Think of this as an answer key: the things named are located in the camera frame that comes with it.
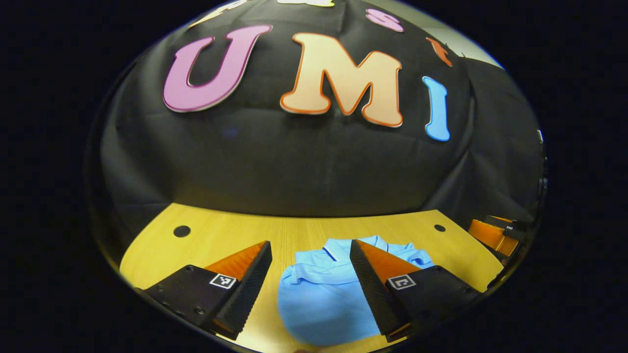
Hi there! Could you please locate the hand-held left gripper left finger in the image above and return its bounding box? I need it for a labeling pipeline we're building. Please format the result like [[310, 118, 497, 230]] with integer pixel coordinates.
[[142, 240, 273, 341]]

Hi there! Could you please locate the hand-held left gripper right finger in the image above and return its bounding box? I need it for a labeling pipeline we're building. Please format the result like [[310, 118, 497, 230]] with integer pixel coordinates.
[[349, 239, 482, 343]]

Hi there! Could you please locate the light blue T-shirt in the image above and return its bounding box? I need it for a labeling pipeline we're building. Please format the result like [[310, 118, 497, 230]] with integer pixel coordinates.
[[277, 235, 436, 348]]

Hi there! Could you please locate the black backdrop cloth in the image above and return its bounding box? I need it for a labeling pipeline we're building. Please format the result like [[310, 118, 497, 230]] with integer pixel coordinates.
[[86, 0, 546, 236]]

